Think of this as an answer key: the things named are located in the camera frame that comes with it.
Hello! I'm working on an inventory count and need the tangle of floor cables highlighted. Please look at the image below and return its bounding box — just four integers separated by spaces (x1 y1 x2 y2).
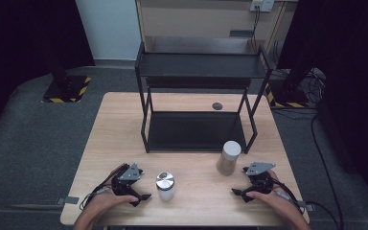
271 39 328 108

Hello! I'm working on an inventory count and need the person's right hand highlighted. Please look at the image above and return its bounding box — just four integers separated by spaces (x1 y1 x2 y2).
245 169 290 219

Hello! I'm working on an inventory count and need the beige wooden cabinet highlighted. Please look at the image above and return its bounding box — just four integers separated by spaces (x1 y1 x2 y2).
135 0 299 56

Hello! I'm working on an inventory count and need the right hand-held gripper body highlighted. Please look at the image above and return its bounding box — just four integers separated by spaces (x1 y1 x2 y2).
242 161 278 196

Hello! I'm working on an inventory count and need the grey tape piece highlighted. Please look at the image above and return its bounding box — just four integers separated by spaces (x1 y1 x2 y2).
298 200 316 213
57 195 81 206

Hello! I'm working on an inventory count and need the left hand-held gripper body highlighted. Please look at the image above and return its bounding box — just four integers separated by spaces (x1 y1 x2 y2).
110 162 145 196

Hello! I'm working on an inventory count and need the long black floor cable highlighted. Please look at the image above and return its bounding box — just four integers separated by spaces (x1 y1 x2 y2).
272 108 345 230

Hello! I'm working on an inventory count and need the black socket cable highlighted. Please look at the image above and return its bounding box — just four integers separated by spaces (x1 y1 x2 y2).
250 5 261 51

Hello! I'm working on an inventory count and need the black curtain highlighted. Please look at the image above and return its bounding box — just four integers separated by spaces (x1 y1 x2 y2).
277 0 368 200
0 0 96 143

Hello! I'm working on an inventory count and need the white wall socket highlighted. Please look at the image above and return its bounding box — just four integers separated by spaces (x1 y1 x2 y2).
249 0 275 13

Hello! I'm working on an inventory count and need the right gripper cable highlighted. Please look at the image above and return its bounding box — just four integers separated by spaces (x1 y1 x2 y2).
271 178 342 230

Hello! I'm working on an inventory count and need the stand base with striped tape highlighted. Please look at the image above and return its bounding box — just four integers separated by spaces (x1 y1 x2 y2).
264 68 311 109
41 47 92 104

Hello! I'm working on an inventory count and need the person's left hand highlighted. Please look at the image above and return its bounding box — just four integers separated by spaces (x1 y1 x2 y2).
83 191 140 222

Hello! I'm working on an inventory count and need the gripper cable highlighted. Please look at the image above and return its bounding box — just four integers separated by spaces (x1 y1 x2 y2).
78 162 130 212
271 178 342 230

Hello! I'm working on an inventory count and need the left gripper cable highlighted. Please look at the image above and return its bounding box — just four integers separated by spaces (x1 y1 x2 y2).
78 162 130 212

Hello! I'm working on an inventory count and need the short white jar silver lid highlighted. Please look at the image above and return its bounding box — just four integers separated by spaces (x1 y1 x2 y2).
155 171 176 202

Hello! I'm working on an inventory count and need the black two-tier metal rack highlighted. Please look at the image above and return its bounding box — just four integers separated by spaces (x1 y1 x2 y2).
134 41 274 155

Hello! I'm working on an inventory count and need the tall jar with white lid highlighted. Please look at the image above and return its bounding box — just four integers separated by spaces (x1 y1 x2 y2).
216 140 242 177

